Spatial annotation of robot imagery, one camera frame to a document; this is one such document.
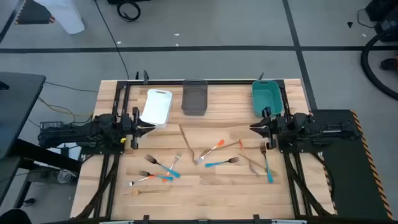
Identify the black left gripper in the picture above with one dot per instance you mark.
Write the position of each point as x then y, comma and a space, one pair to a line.
135, 143

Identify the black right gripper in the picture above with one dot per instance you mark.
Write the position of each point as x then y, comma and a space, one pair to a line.
273, 130

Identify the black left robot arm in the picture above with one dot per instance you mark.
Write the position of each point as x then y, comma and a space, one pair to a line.
93, 129

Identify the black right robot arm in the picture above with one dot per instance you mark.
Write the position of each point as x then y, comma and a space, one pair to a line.
304, 127

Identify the white plastic bin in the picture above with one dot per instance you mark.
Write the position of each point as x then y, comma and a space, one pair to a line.
157, 107

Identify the teal plastic bin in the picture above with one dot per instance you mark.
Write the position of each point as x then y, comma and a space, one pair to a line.
266, 98

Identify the black table clamp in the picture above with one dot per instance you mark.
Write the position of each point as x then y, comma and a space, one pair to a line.
256, 218
146, 219
137, 75

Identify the grey translucent plastic bin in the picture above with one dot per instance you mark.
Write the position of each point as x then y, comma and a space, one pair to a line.
194, 98

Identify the large black hazard-striped mat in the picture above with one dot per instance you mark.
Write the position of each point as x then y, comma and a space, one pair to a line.
348, 174

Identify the white LED light bar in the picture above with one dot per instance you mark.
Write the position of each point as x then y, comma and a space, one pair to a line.
116, 222
289, 222

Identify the dark grey desk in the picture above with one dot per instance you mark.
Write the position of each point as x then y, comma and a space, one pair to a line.
18, 105

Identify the white trash bin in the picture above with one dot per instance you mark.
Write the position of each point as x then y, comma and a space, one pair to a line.
66, 17

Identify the small black hazard-striped mat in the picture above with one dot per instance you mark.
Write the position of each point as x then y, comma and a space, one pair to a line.
31, 14

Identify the black equipment pile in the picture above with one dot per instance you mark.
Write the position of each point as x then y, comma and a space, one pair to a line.
385, 12

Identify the black aluminium rig frame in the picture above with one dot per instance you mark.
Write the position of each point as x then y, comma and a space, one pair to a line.
168, 82

